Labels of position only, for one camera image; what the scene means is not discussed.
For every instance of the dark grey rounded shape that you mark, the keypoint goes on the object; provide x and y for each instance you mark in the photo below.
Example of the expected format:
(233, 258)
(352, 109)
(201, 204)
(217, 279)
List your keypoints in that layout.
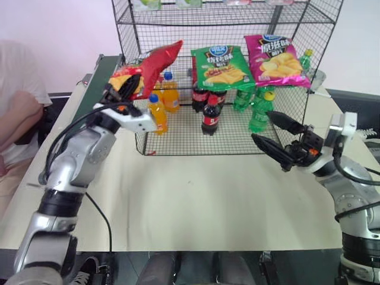
(160, 268)

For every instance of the black and white shoe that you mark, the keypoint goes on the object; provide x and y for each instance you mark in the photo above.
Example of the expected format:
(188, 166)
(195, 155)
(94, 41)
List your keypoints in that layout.
(87, 270)

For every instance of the green chip bag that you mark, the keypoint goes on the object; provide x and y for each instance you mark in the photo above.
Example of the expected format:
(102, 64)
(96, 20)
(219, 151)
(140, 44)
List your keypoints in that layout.
(221, 66)

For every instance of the orange soda bottle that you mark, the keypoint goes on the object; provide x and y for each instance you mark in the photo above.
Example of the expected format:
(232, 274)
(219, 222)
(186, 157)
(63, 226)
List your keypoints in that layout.
(158, 89)
(171, 95)
(158, 114)

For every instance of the black side table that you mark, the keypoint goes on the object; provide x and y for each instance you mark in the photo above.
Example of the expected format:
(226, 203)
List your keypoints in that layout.
(356, 104)

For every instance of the person's bare forearm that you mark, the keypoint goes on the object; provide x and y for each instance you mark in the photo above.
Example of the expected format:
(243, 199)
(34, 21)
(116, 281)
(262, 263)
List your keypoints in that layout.
(20, 118)

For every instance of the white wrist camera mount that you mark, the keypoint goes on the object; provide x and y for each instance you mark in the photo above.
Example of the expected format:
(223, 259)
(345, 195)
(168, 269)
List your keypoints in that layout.
(344, 126)
(139, 121)

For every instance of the person in white shirt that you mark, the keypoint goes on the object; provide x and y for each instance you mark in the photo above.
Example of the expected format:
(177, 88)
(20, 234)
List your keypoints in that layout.
(17, 71)

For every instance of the dark green conveyor belt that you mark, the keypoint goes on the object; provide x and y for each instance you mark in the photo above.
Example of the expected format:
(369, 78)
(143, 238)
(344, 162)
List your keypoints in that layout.
(101, 80)

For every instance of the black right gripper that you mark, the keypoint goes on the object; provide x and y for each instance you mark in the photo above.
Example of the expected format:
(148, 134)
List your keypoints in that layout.
(308, 145)

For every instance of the clear plastic container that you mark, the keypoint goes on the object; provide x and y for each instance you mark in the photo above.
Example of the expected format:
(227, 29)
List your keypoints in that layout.
(317, 77)

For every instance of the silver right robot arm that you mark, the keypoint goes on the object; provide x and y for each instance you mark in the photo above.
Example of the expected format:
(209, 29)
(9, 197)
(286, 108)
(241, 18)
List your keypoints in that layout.
(353, 178)

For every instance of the pink chip bag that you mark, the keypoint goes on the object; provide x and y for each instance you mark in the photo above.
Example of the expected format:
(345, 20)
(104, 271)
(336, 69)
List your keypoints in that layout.
(276, 60)

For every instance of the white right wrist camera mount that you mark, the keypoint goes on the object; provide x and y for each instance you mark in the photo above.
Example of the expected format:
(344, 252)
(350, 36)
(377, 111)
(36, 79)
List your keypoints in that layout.
(344, 126)

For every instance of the grey packet on shelf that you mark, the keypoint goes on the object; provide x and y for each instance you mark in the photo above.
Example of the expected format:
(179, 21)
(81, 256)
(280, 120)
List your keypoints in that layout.
(279, 1)

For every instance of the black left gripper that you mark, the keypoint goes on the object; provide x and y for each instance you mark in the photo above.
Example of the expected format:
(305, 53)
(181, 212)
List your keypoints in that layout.
(118, 99)

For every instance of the red chip bag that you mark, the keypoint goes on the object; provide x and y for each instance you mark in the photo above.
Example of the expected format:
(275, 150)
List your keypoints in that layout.
(154, 63)

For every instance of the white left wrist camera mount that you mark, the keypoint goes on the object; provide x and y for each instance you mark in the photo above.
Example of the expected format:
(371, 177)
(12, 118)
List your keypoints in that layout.
(139, 121)

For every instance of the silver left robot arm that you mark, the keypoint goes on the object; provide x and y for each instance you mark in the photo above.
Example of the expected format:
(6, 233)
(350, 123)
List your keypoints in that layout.
(74, 154)

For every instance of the pink packet on shelf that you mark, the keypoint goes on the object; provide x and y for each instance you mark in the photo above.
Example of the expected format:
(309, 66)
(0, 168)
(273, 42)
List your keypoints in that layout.
(237, 2)

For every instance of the cola bottle red cap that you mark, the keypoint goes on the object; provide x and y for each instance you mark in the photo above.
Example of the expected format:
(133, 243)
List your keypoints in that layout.
(210, 117)
(199, 98)
(220, 96)

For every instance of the green soda bottle yellow cap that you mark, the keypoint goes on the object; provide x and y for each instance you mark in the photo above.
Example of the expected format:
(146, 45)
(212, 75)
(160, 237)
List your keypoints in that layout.
(261, 114)
(306, 59)

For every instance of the pale green packet on shelf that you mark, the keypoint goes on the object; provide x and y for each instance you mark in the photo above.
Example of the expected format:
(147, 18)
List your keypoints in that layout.
(189, 3)

